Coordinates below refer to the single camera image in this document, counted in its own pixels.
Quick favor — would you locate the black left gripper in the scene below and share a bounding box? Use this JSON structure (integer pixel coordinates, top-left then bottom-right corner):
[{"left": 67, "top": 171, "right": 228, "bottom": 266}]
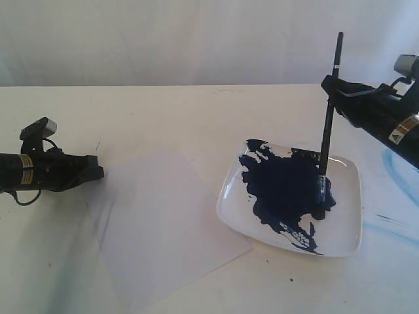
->
[{"left": 32, "top": 152, "right": 104, "bottom": 192}]

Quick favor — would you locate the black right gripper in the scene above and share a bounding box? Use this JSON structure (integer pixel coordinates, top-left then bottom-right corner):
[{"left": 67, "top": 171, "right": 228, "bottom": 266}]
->
[{"left": 321, "top": 75, "right": 418, "bottom": 154}]

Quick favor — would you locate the black paintbrush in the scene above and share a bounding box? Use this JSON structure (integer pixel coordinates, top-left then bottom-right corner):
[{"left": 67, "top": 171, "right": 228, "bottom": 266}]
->
[{"left": 315, "top": 31, "right": 344, "bottom": 220}]

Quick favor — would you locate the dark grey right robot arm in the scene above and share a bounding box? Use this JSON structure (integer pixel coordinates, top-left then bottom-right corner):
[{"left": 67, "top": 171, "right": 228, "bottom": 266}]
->
[{"left": 321, "top": 75, "right": 418, "bottom": 167}]

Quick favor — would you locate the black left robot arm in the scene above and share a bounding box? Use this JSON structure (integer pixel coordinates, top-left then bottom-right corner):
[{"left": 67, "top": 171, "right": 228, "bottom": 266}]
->
[{"left": 1, "top": 150, "right": 104, "bottom": 192}]

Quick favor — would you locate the white paper sheet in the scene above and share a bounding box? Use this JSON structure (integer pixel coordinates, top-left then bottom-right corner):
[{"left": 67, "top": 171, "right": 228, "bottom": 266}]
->
[{"left": 82, "top": 148, "right": 251, "bottom": 311}]

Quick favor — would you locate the white square plate with paint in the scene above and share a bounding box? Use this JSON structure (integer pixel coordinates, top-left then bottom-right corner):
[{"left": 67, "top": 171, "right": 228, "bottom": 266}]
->
[{"left": 217, "top": 139, "right": 362, "bottom": 257}]

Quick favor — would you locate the white backdrop curtain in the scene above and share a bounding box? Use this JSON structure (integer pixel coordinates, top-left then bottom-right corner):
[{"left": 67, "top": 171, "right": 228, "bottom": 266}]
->
[{"left": 1, "top": 1, "right": 418, "bottom": 86}]

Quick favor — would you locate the black left camera cable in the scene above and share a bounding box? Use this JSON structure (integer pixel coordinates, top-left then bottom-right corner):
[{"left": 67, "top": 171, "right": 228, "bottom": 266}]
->
[{"left": 9, "top": 137, "right": 66, "bottom": 207}]

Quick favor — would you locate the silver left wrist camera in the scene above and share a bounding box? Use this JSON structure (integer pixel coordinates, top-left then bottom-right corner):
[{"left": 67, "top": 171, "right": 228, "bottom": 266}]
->
[{"left": 20, "top": 117, "right": 57, "bottom": 141}]

